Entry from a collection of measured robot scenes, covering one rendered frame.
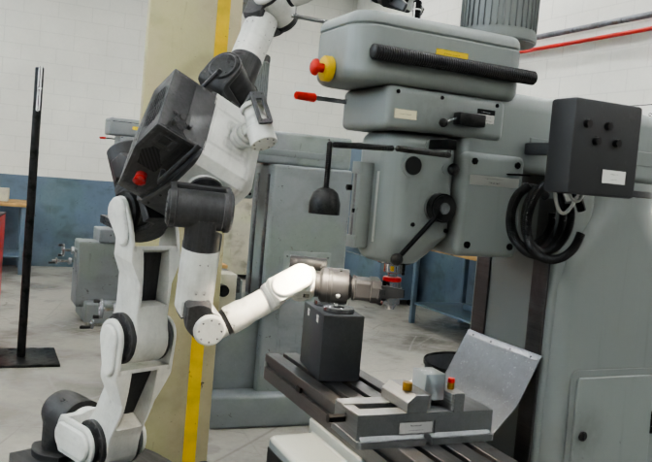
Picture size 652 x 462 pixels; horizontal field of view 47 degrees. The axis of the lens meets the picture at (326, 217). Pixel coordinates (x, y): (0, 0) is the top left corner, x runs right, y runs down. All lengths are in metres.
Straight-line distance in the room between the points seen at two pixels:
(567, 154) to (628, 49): 5.64
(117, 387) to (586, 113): 1.39
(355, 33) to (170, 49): 1.83
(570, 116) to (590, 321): 0.59
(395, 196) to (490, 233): 0.27
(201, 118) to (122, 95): 8.97
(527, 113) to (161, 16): 1.96
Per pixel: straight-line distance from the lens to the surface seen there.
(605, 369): 2.13
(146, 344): 2.13
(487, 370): 2.13
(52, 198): 10.67
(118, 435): 2.28
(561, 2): 8.13
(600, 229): 2.05
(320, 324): 2.11
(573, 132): 1.72
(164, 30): 3.47
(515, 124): 1.95
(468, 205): 1.85
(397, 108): 1.74
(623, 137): 1.82
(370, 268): 9.39
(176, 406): 3.63
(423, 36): 1.78
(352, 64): 1.72
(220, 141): 1.84
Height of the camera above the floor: 1.50
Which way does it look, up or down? 3 degrees down
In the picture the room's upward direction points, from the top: 5 degrees clockwise
